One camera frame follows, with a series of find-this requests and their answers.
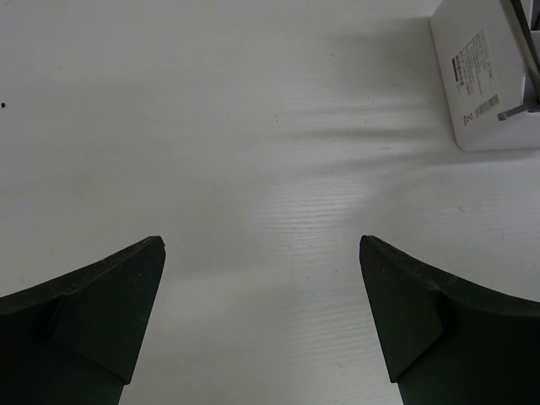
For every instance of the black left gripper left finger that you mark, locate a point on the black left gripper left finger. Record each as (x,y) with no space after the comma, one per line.
(75,339)

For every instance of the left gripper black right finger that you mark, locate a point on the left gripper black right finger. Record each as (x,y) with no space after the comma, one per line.
(446,340)

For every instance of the white compartment organizer box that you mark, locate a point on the white compartment organizer box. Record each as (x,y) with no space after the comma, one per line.
(484,74)

